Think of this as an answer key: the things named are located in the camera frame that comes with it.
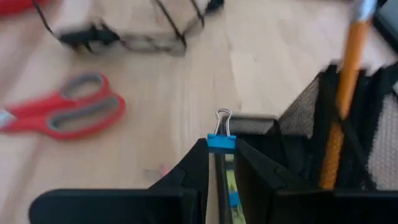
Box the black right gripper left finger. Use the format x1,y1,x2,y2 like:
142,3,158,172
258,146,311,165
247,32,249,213
29,138,210,224

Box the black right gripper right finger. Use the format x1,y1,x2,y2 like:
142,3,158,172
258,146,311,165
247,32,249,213
234,139,398,224

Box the blue binder clip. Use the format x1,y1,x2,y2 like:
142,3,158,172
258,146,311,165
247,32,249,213
228,191,241,208
206,107,237,154

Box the orange pencil with eraser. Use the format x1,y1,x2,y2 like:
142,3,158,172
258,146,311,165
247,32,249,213
318,0,379,190

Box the red handled scissors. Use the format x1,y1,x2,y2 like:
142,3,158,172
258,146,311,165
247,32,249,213
0,72,126,141

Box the black mesh desk organizer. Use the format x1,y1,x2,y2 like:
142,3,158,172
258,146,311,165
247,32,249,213
214,62,398,224

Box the pink binder clip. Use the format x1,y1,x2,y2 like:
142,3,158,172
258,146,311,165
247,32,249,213
143,164,171,180

